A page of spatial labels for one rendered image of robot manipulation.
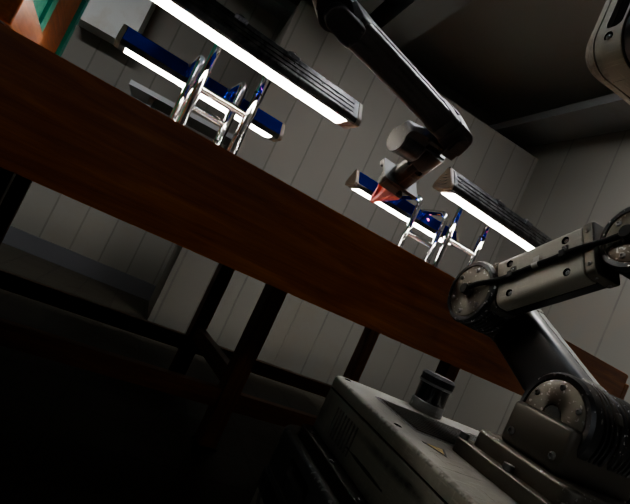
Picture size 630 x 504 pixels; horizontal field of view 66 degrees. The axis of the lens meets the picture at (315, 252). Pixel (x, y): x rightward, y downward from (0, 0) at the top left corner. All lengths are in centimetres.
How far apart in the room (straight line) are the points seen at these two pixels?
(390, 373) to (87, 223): 235
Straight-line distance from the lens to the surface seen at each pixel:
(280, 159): 308
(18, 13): 100
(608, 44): 92
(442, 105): 99
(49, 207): 372
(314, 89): 127
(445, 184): 151
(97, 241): 368
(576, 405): 76
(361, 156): 326
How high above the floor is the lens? 62
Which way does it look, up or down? 3 degrees up
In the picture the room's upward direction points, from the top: 25 degrees clockwise
